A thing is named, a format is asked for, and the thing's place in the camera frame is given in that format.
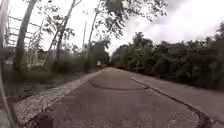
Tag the metal frame structure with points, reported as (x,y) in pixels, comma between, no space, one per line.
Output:
(12,33)

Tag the grey asphalt road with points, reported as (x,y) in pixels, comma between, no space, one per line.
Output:
(113,100)

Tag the pale gravel strip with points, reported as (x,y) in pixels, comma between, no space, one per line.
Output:
(37,102)

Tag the dirt and grass verge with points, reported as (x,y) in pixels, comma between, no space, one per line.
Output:
(31,86)

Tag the dense green thicket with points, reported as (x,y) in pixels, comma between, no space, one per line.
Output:
(173,63)

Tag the row of tall trees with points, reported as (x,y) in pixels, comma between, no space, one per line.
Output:
(22,40)

